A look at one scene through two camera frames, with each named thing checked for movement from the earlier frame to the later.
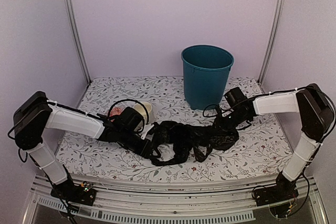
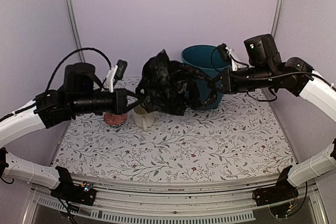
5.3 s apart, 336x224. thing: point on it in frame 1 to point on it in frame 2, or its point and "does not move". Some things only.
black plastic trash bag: [202, 139] to [174, 87]
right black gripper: [220, 125] to [227, 87]
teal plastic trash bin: [206, 68] does not move
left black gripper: [145, 150] to [121, 100]
